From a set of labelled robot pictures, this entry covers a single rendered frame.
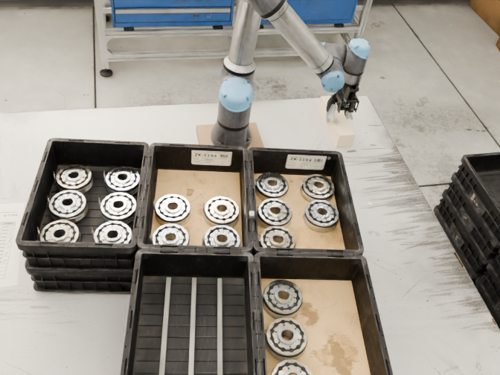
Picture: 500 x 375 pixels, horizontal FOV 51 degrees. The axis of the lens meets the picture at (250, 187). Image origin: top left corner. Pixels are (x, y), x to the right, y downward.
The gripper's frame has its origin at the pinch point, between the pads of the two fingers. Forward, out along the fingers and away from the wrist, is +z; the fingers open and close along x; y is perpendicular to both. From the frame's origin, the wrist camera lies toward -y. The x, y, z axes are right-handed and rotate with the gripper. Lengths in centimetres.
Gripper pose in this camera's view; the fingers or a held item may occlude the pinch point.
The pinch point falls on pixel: (336, 118)
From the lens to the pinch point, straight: 212.7
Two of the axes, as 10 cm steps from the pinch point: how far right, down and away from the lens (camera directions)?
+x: 9.7, -0.8, 2.1
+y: 2.0, 7.3, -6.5
